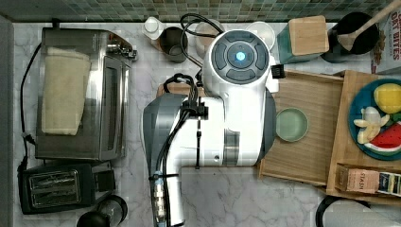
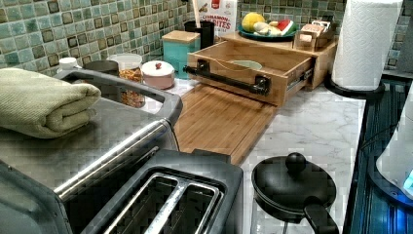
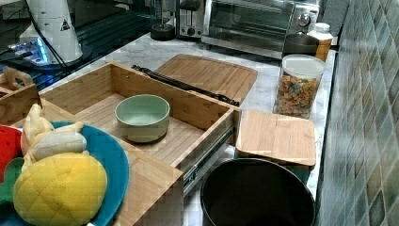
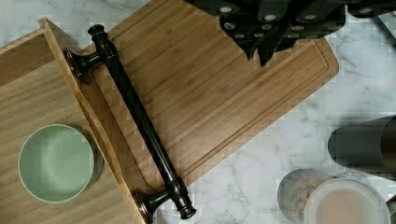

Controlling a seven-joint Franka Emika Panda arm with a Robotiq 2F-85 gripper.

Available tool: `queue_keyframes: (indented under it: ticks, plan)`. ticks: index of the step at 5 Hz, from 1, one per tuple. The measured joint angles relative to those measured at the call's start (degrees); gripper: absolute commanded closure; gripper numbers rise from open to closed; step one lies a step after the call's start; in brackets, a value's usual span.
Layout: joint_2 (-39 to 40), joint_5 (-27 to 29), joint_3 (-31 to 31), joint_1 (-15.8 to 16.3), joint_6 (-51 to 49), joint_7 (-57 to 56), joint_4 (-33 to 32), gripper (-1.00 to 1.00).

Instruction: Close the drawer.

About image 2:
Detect dark metal cup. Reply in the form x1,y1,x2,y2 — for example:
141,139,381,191
84,60,121,101

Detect wooden spoon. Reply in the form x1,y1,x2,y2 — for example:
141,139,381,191
191,0,201,28

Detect black two-slot toaster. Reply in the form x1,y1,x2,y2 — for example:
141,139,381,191
81,150,244,234

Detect wooden tea bag box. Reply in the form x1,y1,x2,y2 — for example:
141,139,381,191
293,20,336,52

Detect silver toaster oven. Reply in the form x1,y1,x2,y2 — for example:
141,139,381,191
1,70,182,234

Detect wooden drawer cabinet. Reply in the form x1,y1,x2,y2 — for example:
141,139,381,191
222,32,337,90

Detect black pot with lid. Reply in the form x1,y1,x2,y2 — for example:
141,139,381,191
251,152,339,234

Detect clear jar with snacks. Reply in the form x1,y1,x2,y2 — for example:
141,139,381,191
107,54,145,108

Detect teal canister with wooden lid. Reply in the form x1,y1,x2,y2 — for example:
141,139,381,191
162,30,201,80

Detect black paper towel holder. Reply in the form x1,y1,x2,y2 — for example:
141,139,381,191
324,76,386,100

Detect wooden drawer with black handle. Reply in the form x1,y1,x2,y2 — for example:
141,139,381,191
183,41,315,106

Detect white capped bottle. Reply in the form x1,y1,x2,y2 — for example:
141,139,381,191
57,58,80,72

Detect black utensil holder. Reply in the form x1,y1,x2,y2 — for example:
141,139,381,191
184,20,214,49

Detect green bowl in drawer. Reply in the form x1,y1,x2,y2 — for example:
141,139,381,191
232,60,262,70

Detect yellow toy lemon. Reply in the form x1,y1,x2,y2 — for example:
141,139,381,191
242,12,265,32

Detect toy watermelon slice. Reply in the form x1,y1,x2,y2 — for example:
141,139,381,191
277,19,296,35

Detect cinnamon oat bites cereal box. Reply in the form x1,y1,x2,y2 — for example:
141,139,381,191
197,0,238,37

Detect teal plate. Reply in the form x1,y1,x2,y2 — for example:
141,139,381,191
238,26,297,42

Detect toy banana pieces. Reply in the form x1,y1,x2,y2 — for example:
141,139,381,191
254,21,282,36

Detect white paper towel roll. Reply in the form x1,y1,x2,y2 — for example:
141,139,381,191
331,0,403,92

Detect bamboo cutting board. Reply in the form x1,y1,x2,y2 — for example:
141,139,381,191
174,85,278,165

